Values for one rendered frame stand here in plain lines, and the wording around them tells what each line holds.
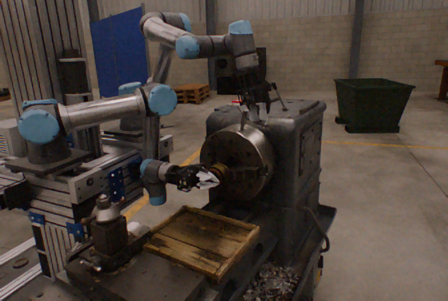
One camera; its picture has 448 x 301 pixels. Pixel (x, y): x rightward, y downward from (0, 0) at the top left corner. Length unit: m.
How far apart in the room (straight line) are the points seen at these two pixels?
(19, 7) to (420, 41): 10.94
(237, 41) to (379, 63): 10.42
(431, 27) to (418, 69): 1.23
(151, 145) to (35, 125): 0.46
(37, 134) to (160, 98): 0.42
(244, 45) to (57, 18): 0.88
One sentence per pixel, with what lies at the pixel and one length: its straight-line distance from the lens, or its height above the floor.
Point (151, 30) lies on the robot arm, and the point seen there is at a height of 1.63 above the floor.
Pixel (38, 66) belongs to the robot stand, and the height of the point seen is 1.50.
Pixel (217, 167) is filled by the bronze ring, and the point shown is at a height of 1.12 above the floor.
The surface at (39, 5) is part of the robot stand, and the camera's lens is 1.56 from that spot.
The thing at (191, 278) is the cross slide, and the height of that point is 0.97.
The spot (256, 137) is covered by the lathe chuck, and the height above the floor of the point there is 1.21.
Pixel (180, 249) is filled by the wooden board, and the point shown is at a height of 0.89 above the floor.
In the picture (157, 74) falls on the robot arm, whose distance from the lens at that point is 1.60.
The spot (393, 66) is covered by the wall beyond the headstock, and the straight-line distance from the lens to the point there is 11.45.
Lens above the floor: 1.56
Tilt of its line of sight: 16 degrees down
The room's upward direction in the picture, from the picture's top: 2 degrees counter-clockwise
